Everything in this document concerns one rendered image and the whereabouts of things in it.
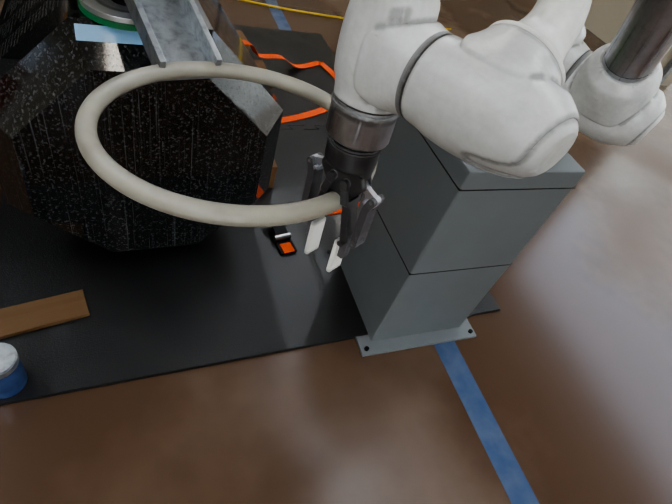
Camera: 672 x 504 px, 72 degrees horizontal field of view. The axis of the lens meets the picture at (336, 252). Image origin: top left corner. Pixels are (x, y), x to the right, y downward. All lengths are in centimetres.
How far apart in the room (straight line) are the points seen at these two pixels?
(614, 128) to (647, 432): 130
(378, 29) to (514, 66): 15
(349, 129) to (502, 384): 144
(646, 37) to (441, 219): 57
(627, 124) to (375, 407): 107
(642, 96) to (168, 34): 99
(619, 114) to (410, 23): 75
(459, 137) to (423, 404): 130
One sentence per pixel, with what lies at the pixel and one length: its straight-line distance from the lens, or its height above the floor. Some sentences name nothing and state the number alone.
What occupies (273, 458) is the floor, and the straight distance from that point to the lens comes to 148.
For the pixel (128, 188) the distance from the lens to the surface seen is 68.
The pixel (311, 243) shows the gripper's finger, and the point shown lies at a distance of 78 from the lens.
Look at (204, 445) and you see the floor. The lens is 147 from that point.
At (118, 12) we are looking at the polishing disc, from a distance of 134.
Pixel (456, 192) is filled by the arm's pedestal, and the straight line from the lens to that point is 123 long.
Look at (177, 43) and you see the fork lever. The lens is 109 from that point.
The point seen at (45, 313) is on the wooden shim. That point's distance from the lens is 169.
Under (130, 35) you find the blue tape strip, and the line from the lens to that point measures 135.
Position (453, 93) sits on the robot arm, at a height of 120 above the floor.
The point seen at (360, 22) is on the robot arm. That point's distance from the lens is 56.
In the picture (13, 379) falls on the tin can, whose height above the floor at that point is 9.
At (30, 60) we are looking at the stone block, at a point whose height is 72.
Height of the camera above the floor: 139
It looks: 45 degrees down
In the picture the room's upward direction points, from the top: 21 degrees clockwise
